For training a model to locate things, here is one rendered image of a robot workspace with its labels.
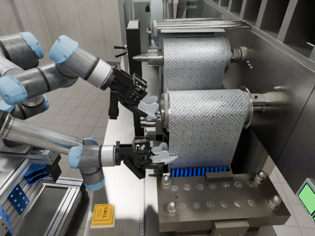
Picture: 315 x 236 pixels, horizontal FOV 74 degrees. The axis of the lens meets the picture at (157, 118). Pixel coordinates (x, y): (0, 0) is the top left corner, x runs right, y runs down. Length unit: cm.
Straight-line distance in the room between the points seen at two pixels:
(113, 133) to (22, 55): 54
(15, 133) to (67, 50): 36
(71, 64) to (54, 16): 388
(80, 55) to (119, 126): 67
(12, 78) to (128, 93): 29
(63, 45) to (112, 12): 345
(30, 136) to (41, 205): 110
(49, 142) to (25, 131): 9
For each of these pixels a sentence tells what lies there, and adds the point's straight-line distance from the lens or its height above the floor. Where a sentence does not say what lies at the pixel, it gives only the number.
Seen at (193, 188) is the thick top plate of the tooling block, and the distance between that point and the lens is 75.
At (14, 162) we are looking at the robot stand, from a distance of 146.
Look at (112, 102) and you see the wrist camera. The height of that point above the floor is 130.
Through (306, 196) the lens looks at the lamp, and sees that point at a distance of 66.
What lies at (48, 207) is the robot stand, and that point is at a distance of 184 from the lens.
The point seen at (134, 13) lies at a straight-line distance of 156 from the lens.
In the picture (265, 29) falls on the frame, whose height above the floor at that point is 146.
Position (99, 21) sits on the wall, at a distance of 414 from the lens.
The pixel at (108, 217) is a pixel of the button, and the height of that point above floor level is 92.
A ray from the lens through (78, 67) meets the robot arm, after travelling 60.
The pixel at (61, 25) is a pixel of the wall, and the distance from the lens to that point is 446.
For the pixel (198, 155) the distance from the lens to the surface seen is 76.
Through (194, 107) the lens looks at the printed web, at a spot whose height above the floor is 129.
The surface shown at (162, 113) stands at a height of 126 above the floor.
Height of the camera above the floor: 165
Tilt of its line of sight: 37 degrees down
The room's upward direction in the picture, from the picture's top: straight up
